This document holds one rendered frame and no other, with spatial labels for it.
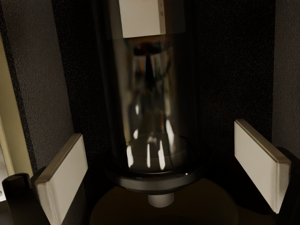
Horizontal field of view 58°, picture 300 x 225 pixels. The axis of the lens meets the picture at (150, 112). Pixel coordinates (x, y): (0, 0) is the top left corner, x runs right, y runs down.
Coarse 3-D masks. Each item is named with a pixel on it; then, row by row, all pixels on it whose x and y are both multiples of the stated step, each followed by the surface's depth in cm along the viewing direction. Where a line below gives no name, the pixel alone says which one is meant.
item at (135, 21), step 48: (96, 0) 21; (144, 0) 19; (192, 0) 22; (96, 48) 23; (144, 48) 20; (192, 48) 22; (144, 96) 21; (192, 96) 23; (144, 144) 22; (192, 144) 24
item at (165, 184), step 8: (104, 168) 26; (208, 168) 25; (112, 176) 24; (184, 176) 23; (192, 176) 23; (200, 176) 24; (120, 184) 24; (128, 184) 23; (136, 184) 23; (144, 184) 23; (152, 184) 22; (160, 184) 22; (168, 184) 23; (176, 184) 23; (184, 184) 23
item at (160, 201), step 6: (138, 192) 25; (144, 192) 25; (150, 192) 24; (156, 192) 24; (162, 192) 24; (168, 192) 25; (150, 198) 28; (156, 198) 28; (162, 198) 27; (168, 198) 28; (156, 204) 28; (162, 204) 28; (168, 204) 28
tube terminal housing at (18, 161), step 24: (0, 48) 21; (0, 72) 22; (0, 96) 22; (0, 120) 20; (0, 144) 20; (24, 144) 23; (24, 168) 24; (168, 216) 40; (240, 216) 38; (264, 216) 37
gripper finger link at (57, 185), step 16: (80, 144) 19; (64, 160) 16; (80, 160) 19; (48, 176) 14; (64, 176) 16; (80, 176) 19; (48, 192) 14; (64, 192) 15; (48, 208) 14; (64, 208) 15
